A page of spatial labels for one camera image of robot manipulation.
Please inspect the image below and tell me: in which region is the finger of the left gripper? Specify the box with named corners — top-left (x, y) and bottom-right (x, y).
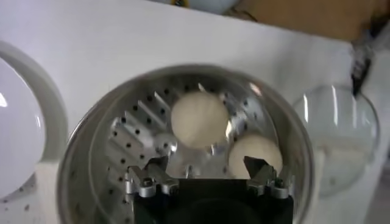
top-left (349, 29), bottom-right (377, 99)

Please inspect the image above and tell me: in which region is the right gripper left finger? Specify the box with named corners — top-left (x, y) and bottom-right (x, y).
top-left (124, 156), bottom-right (180, 200)

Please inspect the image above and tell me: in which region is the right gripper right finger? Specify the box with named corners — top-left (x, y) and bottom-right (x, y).
top-left (243, 155), bottom-right (295, 200)

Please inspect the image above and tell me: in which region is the white steamed baozi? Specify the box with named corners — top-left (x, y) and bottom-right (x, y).
top-left (227, 133), bottom-right (284, 180)
top-left (169, 91), bottom-right (230, 150)

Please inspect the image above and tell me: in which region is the round glass pot lid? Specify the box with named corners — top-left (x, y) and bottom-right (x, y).
top-left (291, 84), bottom-right (381, 199)

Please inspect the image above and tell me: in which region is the stainless steel steamer basket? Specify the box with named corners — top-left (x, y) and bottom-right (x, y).
top-left (56, 63), bottom-right (316, 224)

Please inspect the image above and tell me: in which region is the white round plate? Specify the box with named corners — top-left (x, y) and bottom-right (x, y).
top-left (0, 40), bottom-right (69, 202)

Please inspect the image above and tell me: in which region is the white robot body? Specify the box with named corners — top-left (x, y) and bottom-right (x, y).
top-left (152, 0), bottom-right (242, 15)

